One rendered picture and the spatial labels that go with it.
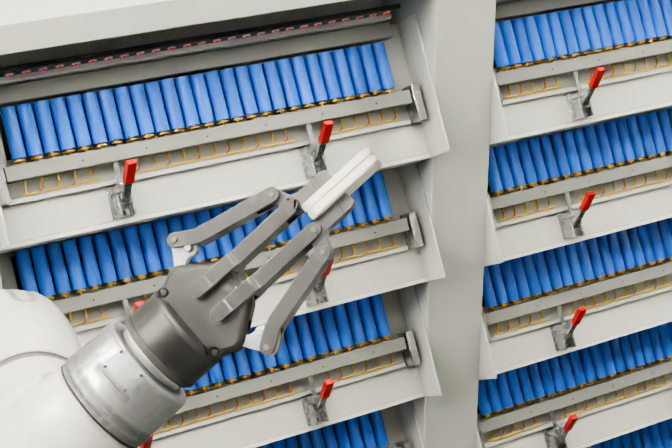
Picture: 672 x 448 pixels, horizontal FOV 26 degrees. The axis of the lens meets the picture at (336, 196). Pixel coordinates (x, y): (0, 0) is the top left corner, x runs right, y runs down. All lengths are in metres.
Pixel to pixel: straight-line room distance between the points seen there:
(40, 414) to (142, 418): 0.08
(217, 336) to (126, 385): 0.08
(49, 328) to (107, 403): 0.16
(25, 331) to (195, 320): 0.18
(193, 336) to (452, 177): 0.93
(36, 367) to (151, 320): 0.12
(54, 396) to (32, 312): 0.16
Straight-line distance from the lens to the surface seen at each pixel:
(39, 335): 1.27
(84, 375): 1.15
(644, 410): 2.49
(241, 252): 1.15
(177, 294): 1.16
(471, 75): 1.98
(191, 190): 1.84
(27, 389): 1.19
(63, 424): 1.15
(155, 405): 1.15
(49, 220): 1.78
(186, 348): 1.14
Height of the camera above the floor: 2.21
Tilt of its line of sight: 24 degrees down
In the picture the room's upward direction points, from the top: straight up
